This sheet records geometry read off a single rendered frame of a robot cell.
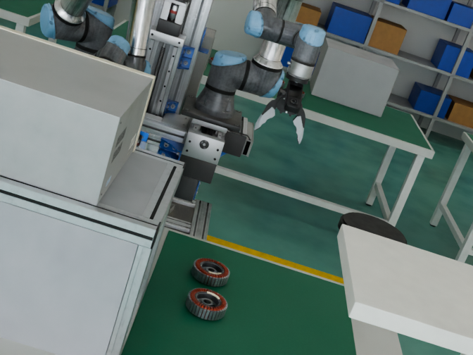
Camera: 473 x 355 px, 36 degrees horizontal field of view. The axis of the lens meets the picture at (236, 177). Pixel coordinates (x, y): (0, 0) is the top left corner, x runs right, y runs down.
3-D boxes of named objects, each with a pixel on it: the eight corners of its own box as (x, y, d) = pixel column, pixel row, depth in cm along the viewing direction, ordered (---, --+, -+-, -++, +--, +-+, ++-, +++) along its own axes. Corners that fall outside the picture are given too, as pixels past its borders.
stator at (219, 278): (186, 265, 219) (189, 254, 217) (220, 268, 223) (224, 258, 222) (196, 286, 209) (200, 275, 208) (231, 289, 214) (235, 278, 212)
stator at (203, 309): (212, 327, 192) (217, 315, 191) (177, 307, 196) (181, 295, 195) (231, 311, 202) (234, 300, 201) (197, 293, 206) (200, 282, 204)
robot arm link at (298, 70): (315, 68, 216) (289, 60, 215) (310, 83, 218) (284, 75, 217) (313, 63, 223) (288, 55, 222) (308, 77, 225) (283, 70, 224)
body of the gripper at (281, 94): (295, 111, 230) (308, 76, 226) (297, 119, 222) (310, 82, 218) (272, 104, 229) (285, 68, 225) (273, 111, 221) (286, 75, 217)
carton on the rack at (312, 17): (284, 13, 822) (289, -2, 816) (314, 22, 823) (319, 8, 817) (284, 17, 784) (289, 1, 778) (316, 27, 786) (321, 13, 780)
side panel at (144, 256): (127, 305, 189) (160, 196, 178) (138, 308, 190) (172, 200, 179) (101, 368, 163) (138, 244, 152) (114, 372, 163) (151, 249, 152)
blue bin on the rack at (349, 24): (324, 25, 823) (333, 1, 813) (359, 37, 825) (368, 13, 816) (326, 32, 784) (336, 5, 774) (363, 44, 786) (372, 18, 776)
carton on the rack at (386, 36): (362, 38, 825) (371, 15, 816) (392, 48, 827) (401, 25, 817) (366, 44, 788) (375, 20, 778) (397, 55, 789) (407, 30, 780)
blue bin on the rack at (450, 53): (430, 61, 829) (439, 38, 819) (459, 71, 830) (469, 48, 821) (436, 68, 789) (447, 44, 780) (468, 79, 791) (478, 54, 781)
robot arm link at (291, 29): (281, 15, 229) (287, 22, 219) (314, 26, 231) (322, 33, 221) (273, 39, 231) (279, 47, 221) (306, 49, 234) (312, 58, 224)
